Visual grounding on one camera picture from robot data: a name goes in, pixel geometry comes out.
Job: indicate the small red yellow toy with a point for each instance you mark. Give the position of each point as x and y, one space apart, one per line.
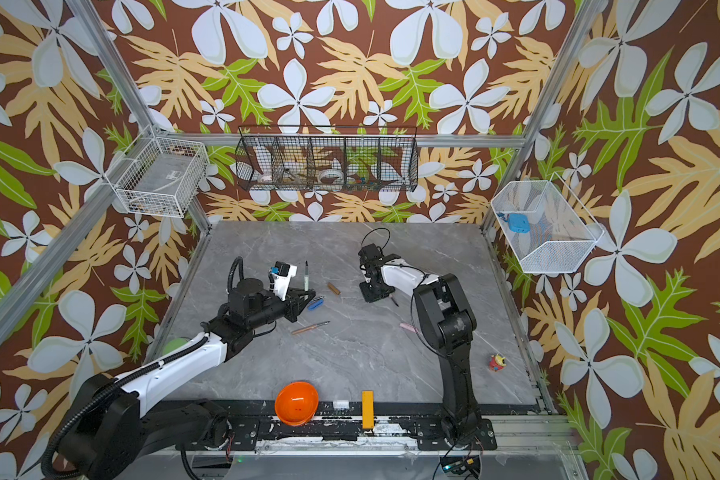
497 362

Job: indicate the green push button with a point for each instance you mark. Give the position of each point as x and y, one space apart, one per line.
173 345

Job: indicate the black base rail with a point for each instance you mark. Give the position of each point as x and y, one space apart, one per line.
253 426

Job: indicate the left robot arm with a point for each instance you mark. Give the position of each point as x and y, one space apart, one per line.
112 422

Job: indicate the blue pen cap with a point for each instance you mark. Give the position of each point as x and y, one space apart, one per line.
316 303

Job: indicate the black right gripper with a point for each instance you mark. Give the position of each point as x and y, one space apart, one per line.
371 291

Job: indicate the white wire basket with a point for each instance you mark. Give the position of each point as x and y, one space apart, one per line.
563 230
158 174

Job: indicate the brown pen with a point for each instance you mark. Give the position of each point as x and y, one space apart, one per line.
309 328

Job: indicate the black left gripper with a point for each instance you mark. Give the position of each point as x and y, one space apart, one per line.
295 296

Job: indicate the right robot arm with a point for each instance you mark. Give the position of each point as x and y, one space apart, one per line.
446 322

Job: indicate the blue object in basket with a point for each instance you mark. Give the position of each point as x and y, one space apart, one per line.
517 223

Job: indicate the white wire basket right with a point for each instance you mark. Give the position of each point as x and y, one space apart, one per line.
563 230

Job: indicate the white wire basket left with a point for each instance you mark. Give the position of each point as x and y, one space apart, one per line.
158 174

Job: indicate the black wire basket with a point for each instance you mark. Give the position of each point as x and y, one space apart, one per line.
326 157

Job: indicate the orange bowl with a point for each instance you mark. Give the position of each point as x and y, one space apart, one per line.
297 403

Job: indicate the yellow block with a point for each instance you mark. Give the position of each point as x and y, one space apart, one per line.
367 410

